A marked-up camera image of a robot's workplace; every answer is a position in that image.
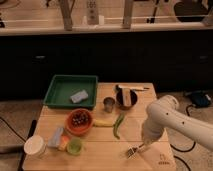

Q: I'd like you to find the blue-grey sponge block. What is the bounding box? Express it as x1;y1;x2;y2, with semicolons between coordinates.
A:
70;90;88;103

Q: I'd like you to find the black power cable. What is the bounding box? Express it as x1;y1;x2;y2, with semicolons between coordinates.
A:
169;103;198;171

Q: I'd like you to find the small metal cup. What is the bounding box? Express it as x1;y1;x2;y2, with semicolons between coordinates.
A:
103;97;115;113

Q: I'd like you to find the wooden block in bowl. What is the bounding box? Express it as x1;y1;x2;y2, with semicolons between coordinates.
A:
122;88;131;107

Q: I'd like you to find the green plastic tray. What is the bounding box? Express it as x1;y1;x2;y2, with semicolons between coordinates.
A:
43;75;98;109

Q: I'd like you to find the orange toy food piece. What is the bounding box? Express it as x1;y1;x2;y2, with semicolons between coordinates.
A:
58;135;70;151

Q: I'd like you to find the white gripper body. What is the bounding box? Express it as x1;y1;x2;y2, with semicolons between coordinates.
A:
141;125;164;151

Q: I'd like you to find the dark cabinet front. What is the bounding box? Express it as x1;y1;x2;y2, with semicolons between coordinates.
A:
0;30;213;100

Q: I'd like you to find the green chili pepper toy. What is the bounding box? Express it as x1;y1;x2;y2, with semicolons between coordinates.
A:
113;113;125;139

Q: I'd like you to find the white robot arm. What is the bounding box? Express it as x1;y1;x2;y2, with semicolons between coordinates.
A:
141;95;213;151

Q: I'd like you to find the yellow banana toy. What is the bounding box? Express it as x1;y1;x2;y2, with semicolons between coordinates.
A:
93;119;114;127

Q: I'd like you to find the light blue toy object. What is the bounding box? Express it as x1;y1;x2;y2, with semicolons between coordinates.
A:
47;126;64;148

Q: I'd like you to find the orange bowl with berries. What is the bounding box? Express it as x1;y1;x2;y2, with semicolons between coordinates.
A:
65;108;93;136

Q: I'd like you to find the small green cup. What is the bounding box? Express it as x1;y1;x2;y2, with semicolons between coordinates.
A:
66;137;82;155

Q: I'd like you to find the blue object on floor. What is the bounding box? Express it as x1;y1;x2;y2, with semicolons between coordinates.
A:
189;91;211;108

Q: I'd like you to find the silver metal fork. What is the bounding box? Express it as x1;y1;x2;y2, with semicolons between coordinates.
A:
125;144;144;158

